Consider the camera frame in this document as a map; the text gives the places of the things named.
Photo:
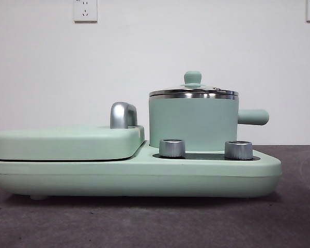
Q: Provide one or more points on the silver control knob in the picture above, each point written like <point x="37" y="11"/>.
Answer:
<point x="238" y="150"/>
<point x="171" y="148"/>

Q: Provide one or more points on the green hinged griddle cover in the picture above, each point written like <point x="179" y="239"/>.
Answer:
<point x="67" y="144"/>

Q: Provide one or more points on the green breakfast machine base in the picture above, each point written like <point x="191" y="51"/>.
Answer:
<point x="144" y="178"/>

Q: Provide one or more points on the glass pot lid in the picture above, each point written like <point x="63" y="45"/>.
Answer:
<point x="192" y="77"/>

